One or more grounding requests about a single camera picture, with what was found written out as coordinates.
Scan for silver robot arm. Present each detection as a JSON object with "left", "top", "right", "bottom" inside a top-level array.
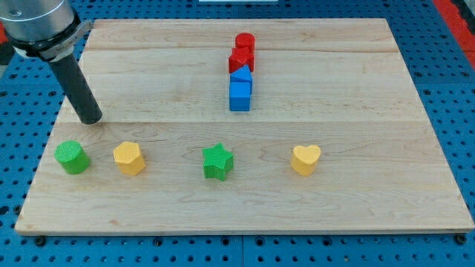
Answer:
[{"left": 1, "top": 0, "right": 94, "bottom": 62}]

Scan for light wooden board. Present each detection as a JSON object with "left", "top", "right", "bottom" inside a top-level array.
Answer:
[{"left": 15, "top": 19, "right": 474, "bottom": 236}]

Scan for green star block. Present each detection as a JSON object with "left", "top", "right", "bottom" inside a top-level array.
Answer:
[{"left": 202, "top": 142, "right": 234, "bottom": 181}]

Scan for blue cube block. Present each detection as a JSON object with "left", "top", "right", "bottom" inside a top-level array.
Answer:
[{"left": 229, "top": 82, "right": 251, "bottom": 111}]

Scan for blue triangle block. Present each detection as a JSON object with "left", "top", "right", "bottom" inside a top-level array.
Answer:
[{"left": 230, "top": 65, "right": 253, "bottom": 88}]

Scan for yellow heart block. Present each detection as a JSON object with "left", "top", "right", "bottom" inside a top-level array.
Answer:
[{"left": 290, "top": 145, "right": 321, "bottom": 177}]

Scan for red star block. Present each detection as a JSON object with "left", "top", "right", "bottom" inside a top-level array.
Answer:
[{"left": 229, "top": 47, "right": 255, "bottom": 73}]

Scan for red cylinder block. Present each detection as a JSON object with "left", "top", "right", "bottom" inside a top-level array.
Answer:
[{"left": 235, "top": 33, "right": 255, "bottom": 54}]

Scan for yellow hexagon block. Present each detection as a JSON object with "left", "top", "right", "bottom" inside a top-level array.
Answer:
[{"left": 113, "top": 142, "right": 146, "bottom": 176}]

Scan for green cylinder block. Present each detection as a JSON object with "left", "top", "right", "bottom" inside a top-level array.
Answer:
[{"left": 54, "top": 140, "right": 90, "bottom": 174}]

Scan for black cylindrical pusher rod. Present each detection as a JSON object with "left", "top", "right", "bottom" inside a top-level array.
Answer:
[{"left": 48, "top": 54, "right": 102, "bottom": 125}]

